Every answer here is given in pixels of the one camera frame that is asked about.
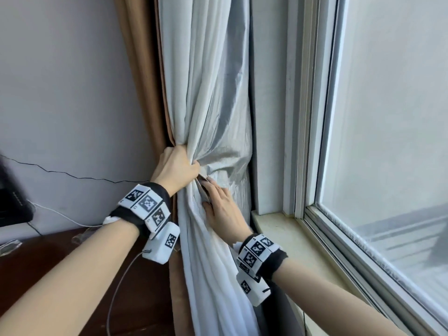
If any left wrist marker tracker band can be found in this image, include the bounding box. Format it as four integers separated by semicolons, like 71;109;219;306
102;182;181;265

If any tan brown curtain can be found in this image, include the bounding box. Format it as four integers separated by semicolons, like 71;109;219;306
115;0;195;336

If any white sheer curtain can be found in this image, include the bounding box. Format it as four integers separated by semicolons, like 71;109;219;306
157;0;260;336

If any person's left forearm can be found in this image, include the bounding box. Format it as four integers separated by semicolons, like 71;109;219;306
0;219;141;336

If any white cable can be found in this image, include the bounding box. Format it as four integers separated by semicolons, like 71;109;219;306
27;200;105;228

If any right wrist marker tracker band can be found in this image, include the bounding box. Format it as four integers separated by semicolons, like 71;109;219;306
232;233;288;308

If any window glass pane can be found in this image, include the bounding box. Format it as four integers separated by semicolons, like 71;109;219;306
317;0;448;305

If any person's right hand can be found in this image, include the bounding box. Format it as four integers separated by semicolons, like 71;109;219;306
201;176;253;246

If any white window frame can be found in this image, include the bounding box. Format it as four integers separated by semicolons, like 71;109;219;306
283;0;448;336

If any grey tracker cable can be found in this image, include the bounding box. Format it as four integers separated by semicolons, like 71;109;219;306
106;250;153;336

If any person's right forearm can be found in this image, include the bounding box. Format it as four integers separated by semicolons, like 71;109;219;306
272;258;411;336

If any clear plastic wrapper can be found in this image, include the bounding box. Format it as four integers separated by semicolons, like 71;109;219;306
0;239;23;256
71;227;98;246

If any person's left hand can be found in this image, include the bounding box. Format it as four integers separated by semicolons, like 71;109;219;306
150;145;201;197

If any grey curtain tieback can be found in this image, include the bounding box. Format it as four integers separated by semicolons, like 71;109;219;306
195;174;212;207

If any black device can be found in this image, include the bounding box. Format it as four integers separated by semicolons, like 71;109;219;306
0;160;35;228

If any wrist marker tracker band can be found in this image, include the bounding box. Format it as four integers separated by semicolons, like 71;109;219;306
102;182;181;265
232;233;288;308

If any dark wooden desk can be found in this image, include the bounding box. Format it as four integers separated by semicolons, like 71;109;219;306
0;227;176;336

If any thin black wall cable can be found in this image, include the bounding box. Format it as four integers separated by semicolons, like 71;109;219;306
0;154;152;183

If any silver grey curtain lining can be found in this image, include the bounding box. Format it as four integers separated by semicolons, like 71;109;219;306
206;0;254;210

